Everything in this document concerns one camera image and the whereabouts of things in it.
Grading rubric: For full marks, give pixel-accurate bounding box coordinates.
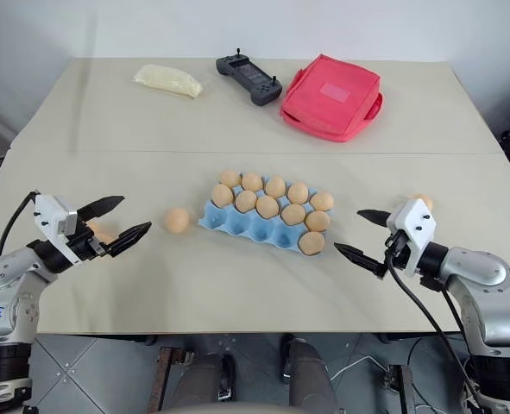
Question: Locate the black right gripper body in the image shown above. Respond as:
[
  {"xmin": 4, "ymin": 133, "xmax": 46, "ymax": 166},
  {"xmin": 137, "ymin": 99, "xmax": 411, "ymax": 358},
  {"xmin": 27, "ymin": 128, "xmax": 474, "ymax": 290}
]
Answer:
[{"xmin": 382, "ymin": 229, "xmax": 412, "ymax": 276}]

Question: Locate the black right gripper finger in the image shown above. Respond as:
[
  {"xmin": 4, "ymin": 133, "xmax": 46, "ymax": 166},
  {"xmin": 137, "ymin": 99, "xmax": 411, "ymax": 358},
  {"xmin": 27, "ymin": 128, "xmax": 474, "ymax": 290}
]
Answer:
[
  {"xmin": 356, "ymin": 209, "xmax": 393, "ymax": 227},
  {"xmin": 333, "ymin": 241, "xmax": 388, "ymax": 279}
]

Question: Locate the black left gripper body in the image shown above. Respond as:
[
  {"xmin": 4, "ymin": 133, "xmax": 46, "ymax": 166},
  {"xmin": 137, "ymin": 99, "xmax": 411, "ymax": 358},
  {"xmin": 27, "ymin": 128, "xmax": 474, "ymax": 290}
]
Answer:
[{"xmin": 66, "ymin": 218, "xmax": 110, "ymax": 263}]

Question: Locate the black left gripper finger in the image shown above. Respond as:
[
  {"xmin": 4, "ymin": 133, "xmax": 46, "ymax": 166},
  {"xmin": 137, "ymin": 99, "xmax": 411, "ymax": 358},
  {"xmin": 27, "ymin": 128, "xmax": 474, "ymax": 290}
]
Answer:
[
  {"xmin": 107, "ymin": 221, "xmax": 154, "ymax": 259},
  {"xmin": 76, "ymin": 194, "xmax": 127, "ymax": 226}
]

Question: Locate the blue egg tray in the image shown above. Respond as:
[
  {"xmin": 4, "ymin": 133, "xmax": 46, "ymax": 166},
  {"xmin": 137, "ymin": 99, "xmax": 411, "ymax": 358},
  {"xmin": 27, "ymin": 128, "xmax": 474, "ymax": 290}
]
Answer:
[{"xmin": 197, "ymin": 172, "xmax": 336, "ymax": 260}]

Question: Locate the red fabric bag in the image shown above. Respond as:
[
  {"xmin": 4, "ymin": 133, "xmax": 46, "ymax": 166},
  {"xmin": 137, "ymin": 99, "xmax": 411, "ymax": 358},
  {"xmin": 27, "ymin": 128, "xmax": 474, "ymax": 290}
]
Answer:
[{"xmin": 278, "ymin": 53, "xmax": 386, "ymax": 145}]

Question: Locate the dark rounded shape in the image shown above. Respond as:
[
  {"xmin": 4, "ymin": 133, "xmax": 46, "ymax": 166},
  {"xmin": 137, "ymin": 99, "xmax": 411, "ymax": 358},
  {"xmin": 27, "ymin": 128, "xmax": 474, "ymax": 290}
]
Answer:
[{"xmin": 285, "ymin": 337, "xmax": 341, "ymax": 414}]

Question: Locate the rusty metal table leg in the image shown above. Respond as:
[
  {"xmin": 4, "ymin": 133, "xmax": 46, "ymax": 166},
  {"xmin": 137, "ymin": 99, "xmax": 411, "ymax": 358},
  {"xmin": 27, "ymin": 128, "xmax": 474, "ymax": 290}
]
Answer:
[
  {"xmin": 387, "ymin": 364, "xmax": 416, "ymax": 414},
  {"xmin": 148, "ymin": 344, "xmax": 174, "ymax": 414}
]

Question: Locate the clear bag of white rice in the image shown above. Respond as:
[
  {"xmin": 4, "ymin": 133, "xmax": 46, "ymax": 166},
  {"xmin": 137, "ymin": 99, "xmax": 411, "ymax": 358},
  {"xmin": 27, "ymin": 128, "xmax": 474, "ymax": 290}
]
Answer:
[{"xmin": 131, "ymin": 63, "xmax": 205, "ymax": 101}]

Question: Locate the dark grey handheld controller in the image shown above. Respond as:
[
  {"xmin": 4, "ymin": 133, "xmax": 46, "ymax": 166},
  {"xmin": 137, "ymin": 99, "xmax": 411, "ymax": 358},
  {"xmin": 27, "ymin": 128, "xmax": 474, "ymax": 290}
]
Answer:
[{"xmin": 214, "ymin": 47, "xmax": 283, "ymax": 108}]

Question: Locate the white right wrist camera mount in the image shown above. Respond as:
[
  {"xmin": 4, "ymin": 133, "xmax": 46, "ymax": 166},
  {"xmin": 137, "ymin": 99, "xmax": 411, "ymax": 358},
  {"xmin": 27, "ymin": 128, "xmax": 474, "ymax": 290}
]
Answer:
[{"xmin": 386, "ymin": 198, "xmax": 438, "ymax": 276}]

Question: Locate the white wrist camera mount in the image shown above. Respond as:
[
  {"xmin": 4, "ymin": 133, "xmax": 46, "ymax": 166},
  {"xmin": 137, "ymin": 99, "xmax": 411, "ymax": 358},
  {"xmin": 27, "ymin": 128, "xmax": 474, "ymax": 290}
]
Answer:
[
  {"xmin": 386, "ymin": 198, "xmax": 438, "ymax": 276},
  {"xmin": 33, "ymin": 193, "xmax": 80, "ymax": 265}
]

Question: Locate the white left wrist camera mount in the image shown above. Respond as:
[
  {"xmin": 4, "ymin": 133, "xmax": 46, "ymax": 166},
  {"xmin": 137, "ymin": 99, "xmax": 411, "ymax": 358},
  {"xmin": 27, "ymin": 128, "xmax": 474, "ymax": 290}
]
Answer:
[{"xmin": 33, "ymin": 193, "xmax": 80, "ymax": 265}]

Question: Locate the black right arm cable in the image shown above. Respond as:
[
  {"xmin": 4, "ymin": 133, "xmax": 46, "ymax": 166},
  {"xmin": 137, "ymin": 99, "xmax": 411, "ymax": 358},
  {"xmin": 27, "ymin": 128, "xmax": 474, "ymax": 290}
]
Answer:
[{"xmin": 383, "ymin": 248, "xmax": 488, "ymax": 392}]

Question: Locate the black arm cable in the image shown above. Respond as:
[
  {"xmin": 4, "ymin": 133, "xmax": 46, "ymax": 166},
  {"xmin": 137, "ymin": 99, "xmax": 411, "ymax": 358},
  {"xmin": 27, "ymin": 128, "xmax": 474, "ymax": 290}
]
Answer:
[
  {"xmin": 0, "ymin": 191, "xmax": 40, "ymax": 258},
  {"xmin": 383, "ymin": 248, "xmax": 488, "ymax": 392}
]

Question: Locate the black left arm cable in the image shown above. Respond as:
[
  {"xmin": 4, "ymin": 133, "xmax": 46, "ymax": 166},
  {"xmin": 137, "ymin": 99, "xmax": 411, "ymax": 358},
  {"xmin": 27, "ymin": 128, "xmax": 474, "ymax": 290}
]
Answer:
[{"xmin": 0, "ymin": 191, "xmax": 40, "ymax": 258}]

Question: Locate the white floor cable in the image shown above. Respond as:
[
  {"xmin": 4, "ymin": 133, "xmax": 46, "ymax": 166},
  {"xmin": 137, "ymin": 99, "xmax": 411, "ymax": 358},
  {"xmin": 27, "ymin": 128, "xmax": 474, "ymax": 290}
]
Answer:
[{"xmin": 335, "ymin": 352, "xmax": 392, "ymax": 377}]

